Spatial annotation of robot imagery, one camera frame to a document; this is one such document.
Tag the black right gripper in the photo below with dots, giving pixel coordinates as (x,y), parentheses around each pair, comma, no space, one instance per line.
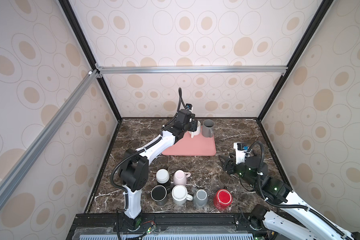
(229,163)

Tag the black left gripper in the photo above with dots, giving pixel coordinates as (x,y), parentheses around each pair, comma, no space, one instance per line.
(193,124)

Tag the white mug with handle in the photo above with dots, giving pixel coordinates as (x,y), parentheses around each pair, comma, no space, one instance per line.
(197,130)

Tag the tall grey mug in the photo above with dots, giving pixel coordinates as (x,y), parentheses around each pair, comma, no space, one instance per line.
(208,128)

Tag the pink rectangular tray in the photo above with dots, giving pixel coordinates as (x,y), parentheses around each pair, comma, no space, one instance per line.
(196,146)

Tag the pale pink mug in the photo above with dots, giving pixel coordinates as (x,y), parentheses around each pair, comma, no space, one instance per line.
(180,177)

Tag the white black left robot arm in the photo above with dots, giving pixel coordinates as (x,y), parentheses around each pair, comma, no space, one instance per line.
(132,173)

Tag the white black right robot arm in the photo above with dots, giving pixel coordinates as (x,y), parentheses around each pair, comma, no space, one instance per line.
(311,224)

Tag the small grey mug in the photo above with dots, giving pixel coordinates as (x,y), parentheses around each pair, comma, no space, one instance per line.
(200,199)

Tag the white black upside-down mug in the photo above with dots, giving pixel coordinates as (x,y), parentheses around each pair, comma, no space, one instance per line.
(163,178)

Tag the white mug front row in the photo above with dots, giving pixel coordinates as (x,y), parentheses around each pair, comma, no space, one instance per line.
(180,195)

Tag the black mug white rim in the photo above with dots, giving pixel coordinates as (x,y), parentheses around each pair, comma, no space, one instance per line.
(159,195)

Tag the red glass cup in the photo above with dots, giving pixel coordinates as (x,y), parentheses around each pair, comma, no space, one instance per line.
(223,199)

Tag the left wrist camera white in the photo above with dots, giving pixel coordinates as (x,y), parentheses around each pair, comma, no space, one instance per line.
(188,107)

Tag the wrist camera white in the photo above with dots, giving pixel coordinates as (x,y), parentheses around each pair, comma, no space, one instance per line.
(240,150)
(188,107)

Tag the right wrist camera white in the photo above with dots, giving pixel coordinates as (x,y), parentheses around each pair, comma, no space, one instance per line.
(240,150)

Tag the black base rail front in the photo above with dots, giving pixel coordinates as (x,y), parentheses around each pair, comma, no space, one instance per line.
(184,226)

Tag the silver aluminium rail back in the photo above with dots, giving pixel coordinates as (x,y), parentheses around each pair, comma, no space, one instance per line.
(193,70)

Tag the silver aluminium rail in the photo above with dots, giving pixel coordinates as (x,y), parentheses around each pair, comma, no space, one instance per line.
(21,168)
(193,70)

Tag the silver aluminium rail left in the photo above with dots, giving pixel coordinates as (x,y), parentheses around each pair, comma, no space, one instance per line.
(21,168)

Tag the black frame post left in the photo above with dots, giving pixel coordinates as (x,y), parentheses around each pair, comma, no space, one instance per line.
(82,40)

